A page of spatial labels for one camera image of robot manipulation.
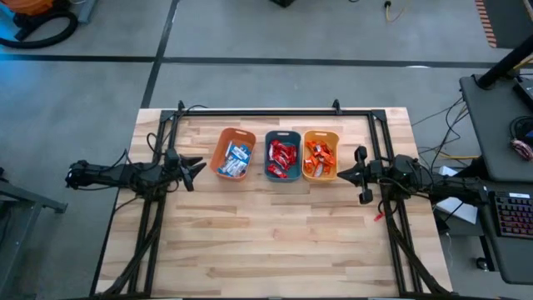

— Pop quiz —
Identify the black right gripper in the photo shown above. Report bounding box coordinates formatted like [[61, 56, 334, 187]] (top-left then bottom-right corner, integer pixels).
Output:
[[337, 145, 392, 206]]

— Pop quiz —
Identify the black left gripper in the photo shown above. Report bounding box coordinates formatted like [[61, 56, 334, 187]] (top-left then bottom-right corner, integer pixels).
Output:
[[159, 148, 207, 193]]

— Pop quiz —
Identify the yellow plastic bin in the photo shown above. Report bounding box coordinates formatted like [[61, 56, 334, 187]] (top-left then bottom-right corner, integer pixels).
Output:
[[301, 131, 341, 185]]

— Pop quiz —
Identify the orange plastic bin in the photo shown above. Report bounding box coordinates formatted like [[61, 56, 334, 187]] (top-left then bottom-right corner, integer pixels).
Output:
[[209, 127, 257, 181]]

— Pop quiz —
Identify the teal plastic bin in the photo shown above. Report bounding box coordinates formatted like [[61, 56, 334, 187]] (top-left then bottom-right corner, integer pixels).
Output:
[[264, 130, 302, 183]]

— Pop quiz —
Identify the white paper sheet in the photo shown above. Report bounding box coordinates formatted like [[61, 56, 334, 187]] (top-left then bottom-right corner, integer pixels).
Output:
[[435, 165, 480, 225]]

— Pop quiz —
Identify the black desk beam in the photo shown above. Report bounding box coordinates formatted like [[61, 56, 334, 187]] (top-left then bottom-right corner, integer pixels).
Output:
[[465, 157, 491, 178]]

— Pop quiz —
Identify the grey desk top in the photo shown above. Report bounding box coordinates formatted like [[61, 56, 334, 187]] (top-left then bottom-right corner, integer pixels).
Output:
[[459, 73, 533, 183]]

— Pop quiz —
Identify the black backlit keyboard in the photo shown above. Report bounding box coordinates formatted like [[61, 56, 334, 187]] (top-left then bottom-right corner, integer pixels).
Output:
[[493, 191, 533, 240]]

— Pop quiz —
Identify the grey metal stand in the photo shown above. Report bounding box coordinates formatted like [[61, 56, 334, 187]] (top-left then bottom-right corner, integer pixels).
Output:
[[0, 166, 69, 300]]

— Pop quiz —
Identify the black pole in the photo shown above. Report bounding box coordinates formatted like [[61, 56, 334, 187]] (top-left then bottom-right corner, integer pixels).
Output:
[[476, 35, 533, 90]]

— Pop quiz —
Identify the grey flat box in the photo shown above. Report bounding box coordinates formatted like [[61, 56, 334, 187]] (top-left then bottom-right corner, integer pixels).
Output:
[[74, 0, 97, 24]]

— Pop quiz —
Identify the black device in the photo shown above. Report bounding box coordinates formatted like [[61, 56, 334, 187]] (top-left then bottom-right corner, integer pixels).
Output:
[[512, 77, 533, 113]]

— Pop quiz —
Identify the dark mat with striped edge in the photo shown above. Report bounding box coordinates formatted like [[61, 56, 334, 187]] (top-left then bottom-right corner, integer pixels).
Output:
[[474, 0, 533, 49]]

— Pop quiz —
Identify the orange vacuum cleaner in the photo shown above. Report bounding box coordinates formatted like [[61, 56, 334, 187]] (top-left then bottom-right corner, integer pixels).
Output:
[[0, 0, 57, 17]]

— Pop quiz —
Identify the black aluminium table frame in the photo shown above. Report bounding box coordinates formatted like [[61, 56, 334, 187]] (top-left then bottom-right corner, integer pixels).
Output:
[[89, 99, 453, 299]]

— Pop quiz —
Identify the thin black cable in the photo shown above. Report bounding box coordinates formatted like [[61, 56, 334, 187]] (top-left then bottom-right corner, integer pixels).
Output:
[[411, 96, 464, 127], [428, 102, 471, 170]]

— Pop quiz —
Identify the thin yellow cable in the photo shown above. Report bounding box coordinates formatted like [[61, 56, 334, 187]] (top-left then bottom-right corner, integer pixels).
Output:
[[435, 152, 480, 162]]

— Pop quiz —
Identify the black coiled cable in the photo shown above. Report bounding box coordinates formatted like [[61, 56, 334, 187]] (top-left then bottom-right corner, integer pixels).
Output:
[[508, 115, 533, 145]]

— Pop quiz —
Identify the red white braided cable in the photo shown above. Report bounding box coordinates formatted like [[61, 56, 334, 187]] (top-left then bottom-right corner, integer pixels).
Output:
[[510, 138, 533, 163]]

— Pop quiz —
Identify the yellow cable with black plug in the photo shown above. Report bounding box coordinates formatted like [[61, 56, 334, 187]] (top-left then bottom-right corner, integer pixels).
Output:
[[383, 0, 403, 23]]

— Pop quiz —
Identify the black vacuum hose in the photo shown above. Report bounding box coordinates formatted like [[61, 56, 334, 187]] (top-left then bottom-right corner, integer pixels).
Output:
[[0, 10, 79, 50]]

